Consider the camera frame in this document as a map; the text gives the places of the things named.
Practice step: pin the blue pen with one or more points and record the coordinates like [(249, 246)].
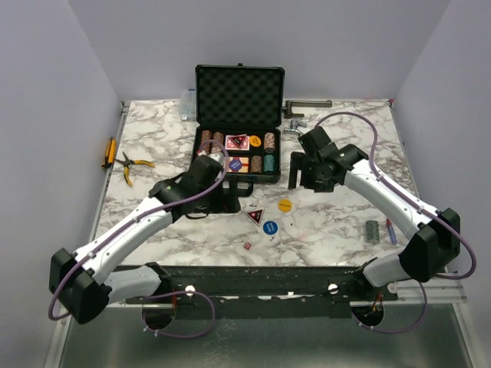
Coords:
[(391, 232)]

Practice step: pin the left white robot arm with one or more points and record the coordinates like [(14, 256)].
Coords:
[(85, 281)]

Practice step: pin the silver metal tap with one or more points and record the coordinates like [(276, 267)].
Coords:
[(295, 127)]

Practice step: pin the brown chip stack far left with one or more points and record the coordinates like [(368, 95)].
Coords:
[(206, 142)]

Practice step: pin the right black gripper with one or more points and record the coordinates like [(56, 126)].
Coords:
[(298, 162)]

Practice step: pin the black red triangle button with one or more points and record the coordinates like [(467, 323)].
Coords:
[(240, 142)]

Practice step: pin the orange playing card deck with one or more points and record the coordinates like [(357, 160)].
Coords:
[(245, 164)]

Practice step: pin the yellow handled pliers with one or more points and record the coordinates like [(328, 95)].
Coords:
[(126, 162)]

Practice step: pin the blue round button on table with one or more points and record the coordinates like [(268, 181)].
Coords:
[(270, 227)]

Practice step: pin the brown red chip stack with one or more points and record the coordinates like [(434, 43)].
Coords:
[(256, 164)]

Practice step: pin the black red triangle on table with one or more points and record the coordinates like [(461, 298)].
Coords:
[(255, 215)]

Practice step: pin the yellow big blind button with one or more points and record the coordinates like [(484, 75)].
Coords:
[(255, 142)]

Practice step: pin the black poker set case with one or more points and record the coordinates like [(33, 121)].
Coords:
[(236, 100)]

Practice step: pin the grey green chip stack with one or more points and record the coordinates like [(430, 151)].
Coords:
[(372, 232)]

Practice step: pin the blue round button in case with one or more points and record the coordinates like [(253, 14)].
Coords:
[(235, 165)]

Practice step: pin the red playing card deck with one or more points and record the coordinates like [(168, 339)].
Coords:
[(229, 145)]

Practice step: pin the clear plastic organizer box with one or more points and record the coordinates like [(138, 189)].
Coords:
[(187, 105)]

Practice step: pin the orange black utility knife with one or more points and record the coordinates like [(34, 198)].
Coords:
[(109, 154)]

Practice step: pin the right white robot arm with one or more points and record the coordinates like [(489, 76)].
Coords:
[(431, 234)]

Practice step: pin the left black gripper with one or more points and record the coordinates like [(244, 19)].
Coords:
[(225, 203)]

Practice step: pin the grey metal door handle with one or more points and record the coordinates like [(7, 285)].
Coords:
[(290, 104)]

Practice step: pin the yellow round button on table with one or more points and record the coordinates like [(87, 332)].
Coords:
[(284, 205)]

